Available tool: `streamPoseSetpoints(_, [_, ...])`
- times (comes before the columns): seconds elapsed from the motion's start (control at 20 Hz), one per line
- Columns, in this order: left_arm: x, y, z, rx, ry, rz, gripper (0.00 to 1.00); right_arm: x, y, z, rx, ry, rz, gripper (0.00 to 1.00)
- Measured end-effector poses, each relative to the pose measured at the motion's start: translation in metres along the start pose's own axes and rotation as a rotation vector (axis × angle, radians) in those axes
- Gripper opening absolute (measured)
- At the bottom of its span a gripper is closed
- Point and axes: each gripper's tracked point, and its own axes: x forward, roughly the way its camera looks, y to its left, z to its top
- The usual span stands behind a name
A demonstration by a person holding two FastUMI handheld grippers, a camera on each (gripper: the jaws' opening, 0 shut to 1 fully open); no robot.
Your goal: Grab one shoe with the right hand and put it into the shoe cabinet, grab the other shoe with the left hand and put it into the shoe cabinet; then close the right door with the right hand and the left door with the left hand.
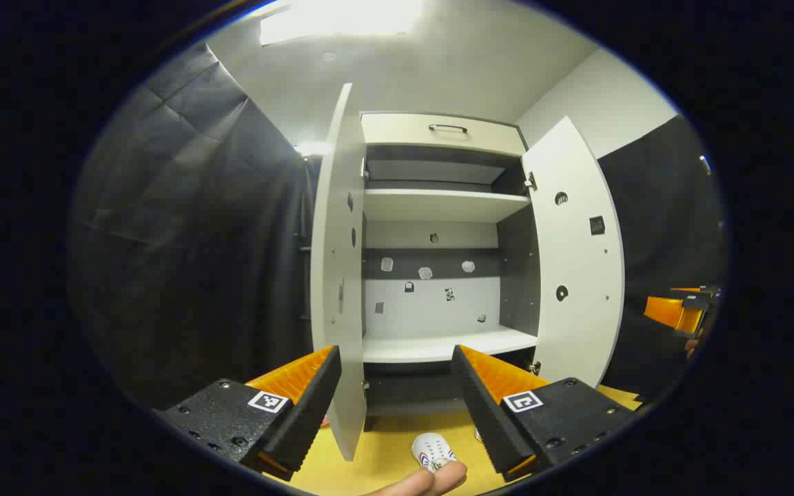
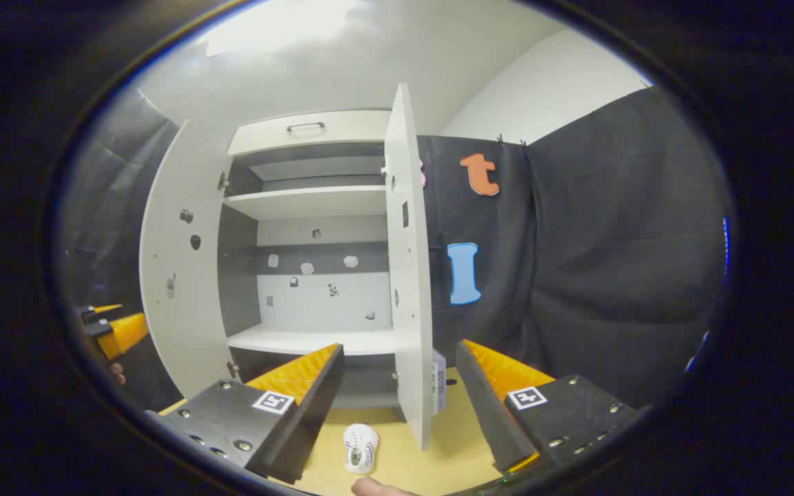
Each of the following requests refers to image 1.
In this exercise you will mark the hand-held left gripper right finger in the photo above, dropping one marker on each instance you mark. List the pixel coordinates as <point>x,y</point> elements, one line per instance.
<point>483,413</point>

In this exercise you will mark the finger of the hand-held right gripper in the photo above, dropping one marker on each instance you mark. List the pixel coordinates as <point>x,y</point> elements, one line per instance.
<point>669,311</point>

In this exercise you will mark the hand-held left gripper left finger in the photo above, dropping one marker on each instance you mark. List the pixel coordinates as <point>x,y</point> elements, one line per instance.
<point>311,413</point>

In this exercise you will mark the white cabinet door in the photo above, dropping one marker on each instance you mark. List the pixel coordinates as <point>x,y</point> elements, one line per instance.
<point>338,275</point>
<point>579,262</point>

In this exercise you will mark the white shoe cabinet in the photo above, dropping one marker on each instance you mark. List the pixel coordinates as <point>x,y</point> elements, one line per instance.
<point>438,207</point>

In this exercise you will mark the black backdrop cloth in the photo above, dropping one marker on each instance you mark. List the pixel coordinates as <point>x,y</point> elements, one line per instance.
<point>659,220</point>
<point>183,241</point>

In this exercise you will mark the ceiling light panel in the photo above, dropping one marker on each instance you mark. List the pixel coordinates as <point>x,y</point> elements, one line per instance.
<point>342,17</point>

